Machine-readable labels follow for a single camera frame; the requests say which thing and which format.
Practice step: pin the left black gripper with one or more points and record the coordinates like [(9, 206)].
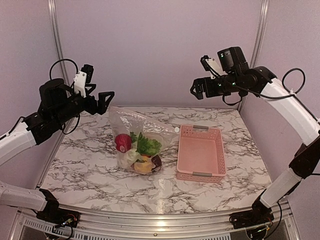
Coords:
[(101, 107)]

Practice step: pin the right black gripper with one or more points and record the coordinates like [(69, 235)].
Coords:
[(210, 92)]

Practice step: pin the dark red toy fruit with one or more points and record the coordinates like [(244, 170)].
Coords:
[(123, 142)]

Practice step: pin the clear zip top bag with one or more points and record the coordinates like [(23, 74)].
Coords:
[(125, 121)]

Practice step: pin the pink plastic basket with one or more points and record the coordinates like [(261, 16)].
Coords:
[(201, 156)]

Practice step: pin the yellow toy fruit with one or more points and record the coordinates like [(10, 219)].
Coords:
[(143, 167)]

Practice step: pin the dark maroon toy food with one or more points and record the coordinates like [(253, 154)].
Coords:
[(157, 164)]

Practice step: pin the white long toy vegetable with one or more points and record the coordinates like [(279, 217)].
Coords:
[(130, 158)]

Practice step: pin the orange toy fruit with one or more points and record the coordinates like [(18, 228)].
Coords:
[(146, 158)]

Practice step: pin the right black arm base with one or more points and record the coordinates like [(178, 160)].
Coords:
[(249, 218)]

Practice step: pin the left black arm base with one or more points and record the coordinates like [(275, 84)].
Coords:
[(58, 216)]

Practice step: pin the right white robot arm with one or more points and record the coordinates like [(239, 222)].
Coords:
[(263, 83)]

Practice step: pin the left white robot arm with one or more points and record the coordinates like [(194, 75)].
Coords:
[(28, 132)]

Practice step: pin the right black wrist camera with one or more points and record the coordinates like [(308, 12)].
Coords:
[(233, 60)]

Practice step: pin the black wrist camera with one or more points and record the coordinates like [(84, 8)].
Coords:
[(52, 93), (233, 60)]

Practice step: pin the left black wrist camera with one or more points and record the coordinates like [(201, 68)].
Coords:
[(52, 93)]

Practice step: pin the right aluminium frame post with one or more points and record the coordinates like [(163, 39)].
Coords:
[(261, 30)]

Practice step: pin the aluminium frame post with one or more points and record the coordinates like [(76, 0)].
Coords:
[(261, 30), (57, 39)]

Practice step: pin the left aluminium frame post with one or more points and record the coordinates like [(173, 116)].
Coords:
[(57, 39)]

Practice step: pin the front aluminium frame rail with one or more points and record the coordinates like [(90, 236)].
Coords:
[(108, 225)]

